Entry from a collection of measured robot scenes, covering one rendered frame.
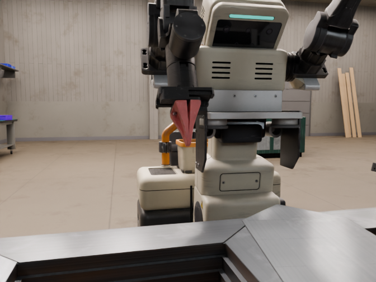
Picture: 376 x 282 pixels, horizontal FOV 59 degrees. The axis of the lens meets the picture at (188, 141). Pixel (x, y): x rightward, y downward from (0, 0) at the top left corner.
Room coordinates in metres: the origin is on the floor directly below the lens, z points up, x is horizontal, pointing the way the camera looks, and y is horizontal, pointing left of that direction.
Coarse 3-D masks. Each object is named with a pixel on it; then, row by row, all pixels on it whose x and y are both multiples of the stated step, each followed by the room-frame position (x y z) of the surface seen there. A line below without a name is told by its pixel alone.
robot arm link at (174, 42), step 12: (180, 12) 0.59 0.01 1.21; (192, 12) 0.59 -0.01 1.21; (180, 24) 0.58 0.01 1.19; (192, 24) 0.58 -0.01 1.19; (204, 24) 0.59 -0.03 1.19; (168, 36) 0.66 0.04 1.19; (180, 36) 0.57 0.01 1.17; (192, 36) 0.57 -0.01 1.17; (180, 48) 0.59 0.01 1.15; (192, 48) 0.59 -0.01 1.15
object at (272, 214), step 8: (256, 216) 0.56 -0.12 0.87; (264, 216) 0.56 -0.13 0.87; (272, 216) 0.56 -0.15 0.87; (280, 216) 0.56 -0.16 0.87; (288, 216) 0.56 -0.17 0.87; (296, 216) 0.56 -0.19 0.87; (304, 216) 0.56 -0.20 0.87; (312, 216) 0.56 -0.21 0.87; (320, 216) 0.56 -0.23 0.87; (328, 216) 0.56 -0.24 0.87; (336, 216) 0.56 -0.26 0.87
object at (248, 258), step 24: (240, 240) 0.46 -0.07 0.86; (24, 264) 0.39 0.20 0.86; (48, 264) 0.39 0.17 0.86; (72, 264) 0.40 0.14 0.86; (96, 264) 0.41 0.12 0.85; (120, 264) 0.41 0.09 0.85; (144, 264) 0.42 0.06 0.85; (168, 264) 0.42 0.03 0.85; (192, 264) 0.43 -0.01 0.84; (216, 264) 0.44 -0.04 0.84; (240, 264) 0.39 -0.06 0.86; (264, 264) 0.38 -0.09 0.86
